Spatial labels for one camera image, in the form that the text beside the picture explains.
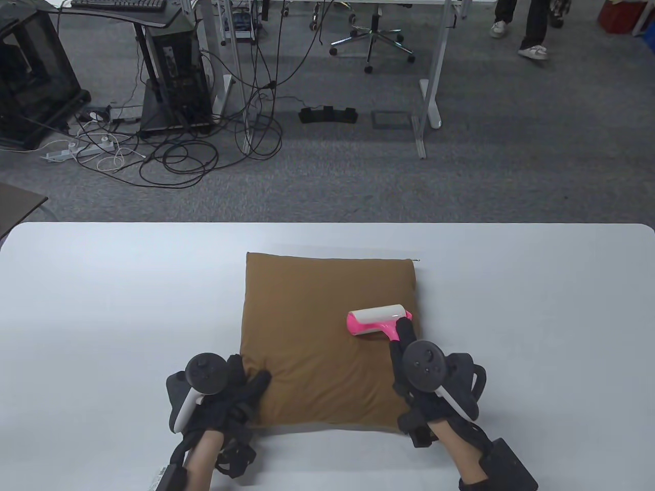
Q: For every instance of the black keyboard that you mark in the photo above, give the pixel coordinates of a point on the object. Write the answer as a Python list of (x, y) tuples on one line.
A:
[(117, 4)]

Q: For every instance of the red box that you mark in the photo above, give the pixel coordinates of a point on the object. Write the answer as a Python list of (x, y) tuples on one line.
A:
[(619, 15)]

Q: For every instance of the office chair with chrome base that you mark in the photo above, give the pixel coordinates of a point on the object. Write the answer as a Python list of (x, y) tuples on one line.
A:
[(373, 33)]

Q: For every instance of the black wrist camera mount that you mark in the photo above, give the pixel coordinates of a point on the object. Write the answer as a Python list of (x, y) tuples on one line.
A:
[(417, 434), (235, 458)]

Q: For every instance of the black computer tower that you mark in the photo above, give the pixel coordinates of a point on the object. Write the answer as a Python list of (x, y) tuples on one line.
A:
[(179, 66)]

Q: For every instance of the brown square pillow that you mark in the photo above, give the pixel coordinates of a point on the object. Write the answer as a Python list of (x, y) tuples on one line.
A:
[(307, 317)]

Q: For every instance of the white desk leg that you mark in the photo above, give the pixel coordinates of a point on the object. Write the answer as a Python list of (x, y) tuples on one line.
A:
[(223, 97), (432, 107)]

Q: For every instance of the black desk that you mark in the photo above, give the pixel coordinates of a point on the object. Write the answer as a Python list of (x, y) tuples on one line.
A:
[(153, 19)]

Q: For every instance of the pink lint roller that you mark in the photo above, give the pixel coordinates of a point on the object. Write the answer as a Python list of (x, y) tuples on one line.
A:
[(373, 314)]

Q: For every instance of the silver aluminium rail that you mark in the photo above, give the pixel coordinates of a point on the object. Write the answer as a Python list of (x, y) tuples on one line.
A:
[(419, 140)]

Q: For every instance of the black glass computer case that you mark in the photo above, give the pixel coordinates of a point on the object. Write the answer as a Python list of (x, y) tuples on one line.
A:
[(30, 76)]

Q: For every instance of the black foot pedal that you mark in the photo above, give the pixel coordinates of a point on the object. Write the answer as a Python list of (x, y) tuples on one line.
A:
[(327, 115)]

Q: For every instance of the white shelf frame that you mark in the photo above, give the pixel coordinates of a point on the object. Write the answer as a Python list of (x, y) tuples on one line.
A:
[(642, 20)]

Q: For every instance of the black wrist box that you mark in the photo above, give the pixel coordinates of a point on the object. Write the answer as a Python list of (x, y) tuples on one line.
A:
[(506, 465)]

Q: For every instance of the silver aluminium post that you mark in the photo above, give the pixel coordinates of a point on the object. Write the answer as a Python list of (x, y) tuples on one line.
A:
[(238, 76)]

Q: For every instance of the black box with white label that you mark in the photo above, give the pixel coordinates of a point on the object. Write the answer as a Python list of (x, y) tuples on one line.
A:
[(169, 478)]

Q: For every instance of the person's right forearm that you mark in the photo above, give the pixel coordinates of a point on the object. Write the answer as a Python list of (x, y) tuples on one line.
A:
[(460, 450)]

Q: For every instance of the person's left forearm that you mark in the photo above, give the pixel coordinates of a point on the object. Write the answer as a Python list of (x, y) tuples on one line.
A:
[(202, 460)]

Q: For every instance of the person's left hand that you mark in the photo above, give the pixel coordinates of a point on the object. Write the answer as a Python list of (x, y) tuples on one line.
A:
[(230, 409)]

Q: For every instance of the chrome chair base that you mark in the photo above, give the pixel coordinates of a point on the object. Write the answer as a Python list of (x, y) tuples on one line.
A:
[(313, 23)]

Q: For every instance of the black and white controller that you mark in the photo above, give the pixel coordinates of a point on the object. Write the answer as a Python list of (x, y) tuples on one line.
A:
[(204, 371), (422, 363)]

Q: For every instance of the grey power strip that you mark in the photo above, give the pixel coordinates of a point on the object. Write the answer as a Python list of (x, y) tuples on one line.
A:
[(123, 113)]

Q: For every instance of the white power strip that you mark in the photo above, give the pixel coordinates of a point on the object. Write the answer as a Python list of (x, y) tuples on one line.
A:
[(66, 152)]

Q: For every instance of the person's right hand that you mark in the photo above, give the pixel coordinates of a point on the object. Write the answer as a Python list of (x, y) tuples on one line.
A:
[(460, 378)]

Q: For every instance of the dark brown table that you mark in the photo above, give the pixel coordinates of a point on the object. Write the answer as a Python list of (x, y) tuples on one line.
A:
[(18, 209)]

